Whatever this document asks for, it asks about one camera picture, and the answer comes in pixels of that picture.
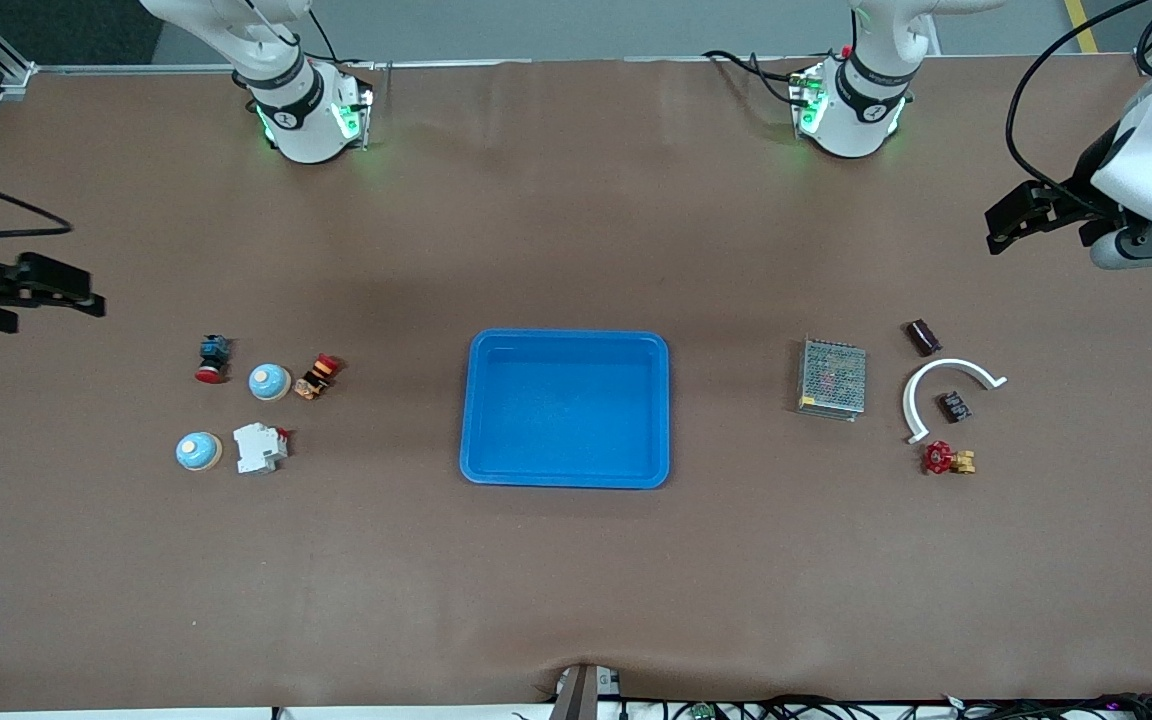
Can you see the blue plastic tray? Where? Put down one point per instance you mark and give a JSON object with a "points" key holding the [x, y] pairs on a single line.
{"points": [[566, 420]]}

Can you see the blue dome call bell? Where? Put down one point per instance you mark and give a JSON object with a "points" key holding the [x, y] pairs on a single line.
{"points": [[198, 452], [269, 383]]}

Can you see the dark brown cylindrical capacitor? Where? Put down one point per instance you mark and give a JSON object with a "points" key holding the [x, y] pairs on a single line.
{"points": [[923, 337]]}

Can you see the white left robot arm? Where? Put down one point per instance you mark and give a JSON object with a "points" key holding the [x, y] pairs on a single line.
{"points": [[861, 110]]}

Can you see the metal mesh power supply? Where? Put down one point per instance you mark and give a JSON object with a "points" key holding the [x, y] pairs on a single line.
{"points": [[832, 380]]}

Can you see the white semicircular pipe clamp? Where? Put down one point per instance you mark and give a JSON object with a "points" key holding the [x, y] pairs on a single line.
{"points": [[951, 363]]}

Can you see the brass valve red handwheel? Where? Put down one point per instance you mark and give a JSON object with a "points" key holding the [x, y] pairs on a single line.
{"points": [[938, 457]]}

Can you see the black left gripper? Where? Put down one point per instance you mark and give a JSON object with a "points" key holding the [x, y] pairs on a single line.
{"points": [[1075, 193]]}

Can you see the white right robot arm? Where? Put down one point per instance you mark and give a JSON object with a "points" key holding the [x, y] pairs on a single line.
{"points": [[301, 120]]}

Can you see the brown table cover mat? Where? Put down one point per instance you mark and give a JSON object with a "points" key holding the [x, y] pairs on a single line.
{"points": [[576, 580]]}

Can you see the white circuit breaker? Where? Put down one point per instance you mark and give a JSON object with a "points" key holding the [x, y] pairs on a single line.
{"points": [[258, 448]]}

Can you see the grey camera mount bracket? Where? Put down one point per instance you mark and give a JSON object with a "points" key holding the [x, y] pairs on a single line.
{"points": [[584, 692]]}

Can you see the orange and red switch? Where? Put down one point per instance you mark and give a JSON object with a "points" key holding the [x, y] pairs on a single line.
{"points": [[315, 378]]}

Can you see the small black component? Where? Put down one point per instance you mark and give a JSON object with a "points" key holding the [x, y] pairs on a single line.
{"points": [[954, 406]]}

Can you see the red mushroom push button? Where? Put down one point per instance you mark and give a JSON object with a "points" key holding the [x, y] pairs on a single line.
{"points": [[213, 358]]}

